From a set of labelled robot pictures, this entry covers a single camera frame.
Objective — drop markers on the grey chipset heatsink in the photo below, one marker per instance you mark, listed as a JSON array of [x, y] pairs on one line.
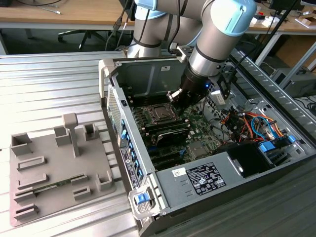
[[197, 149]]

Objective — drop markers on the black drive shroud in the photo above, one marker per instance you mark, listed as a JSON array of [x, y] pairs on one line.
[[247, 159]]

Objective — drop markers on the small white box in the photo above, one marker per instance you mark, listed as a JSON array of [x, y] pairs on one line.
[[262, 22]]

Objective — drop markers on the cardboard box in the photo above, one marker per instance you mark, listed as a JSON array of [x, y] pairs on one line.
[[308, 22]]

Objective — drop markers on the silver camera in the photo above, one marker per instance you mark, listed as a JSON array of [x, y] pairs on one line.
[[218, 96]]

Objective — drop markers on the black slanted pole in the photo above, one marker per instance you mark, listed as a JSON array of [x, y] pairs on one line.
[[279, 21]]

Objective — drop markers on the blue disk carrier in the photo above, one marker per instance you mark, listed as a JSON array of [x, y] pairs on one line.
[[267, 147]]

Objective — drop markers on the black expansion slot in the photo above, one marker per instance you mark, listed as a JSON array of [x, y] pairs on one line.
[[168, 154]]

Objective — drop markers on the open PC case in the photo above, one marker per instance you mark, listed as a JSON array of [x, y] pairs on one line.
[[138, 74]]

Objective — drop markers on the black office chair base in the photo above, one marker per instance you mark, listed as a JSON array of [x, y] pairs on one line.
[[86, 34]]

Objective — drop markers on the perforated metal drive cage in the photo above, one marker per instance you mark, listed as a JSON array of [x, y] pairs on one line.
[[217, 111]]

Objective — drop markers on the black graphics card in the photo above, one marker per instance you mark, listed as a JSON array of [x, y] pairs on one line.
[[170, 136]]

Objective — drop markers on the silver CPU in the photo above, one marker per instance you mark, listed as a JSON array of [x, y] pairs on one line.
[[161, 111]]

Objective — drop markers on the wooden desk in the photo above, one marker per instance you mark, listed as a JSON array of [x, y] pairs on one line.
[[74, 12], [287, 26]]

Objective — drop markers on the blue case latch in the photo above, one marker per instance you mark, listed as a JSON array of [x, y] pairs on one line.
[[141, 199]]

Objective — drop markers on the white label sticker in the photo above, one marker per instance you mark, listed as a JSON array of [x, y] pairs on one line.
[[165, 68]]

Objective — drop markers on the white barcode sticker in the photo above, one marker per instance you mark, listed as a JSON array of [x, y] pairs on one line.
[[179, 172]]

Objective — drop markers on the CPU socket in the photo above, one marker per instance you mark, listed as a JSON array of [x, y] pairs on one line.
[[160, 113]]

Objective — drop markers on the grey power supply unit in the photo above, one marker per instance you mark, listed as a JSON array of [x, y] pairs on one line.
[[172, 191]]

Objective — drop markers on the green RAM stick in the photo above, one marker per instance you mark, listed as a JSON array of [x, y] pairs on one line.
[[59, 184]]

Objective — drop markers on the green motherboard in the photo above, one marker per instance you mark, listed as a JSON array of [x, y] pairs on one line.
[[197, 128]]

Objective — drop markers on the grey computer box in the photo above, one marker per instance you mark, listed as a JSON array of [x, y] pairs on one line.
[[301, 84]]

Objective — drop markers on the grey parts rack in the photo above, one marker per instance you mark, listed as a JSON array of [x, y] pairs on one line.
[[61, 168]]

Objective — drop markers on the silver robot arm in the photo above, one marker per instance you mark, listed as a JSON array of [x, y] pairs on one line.
[[214, 29]]

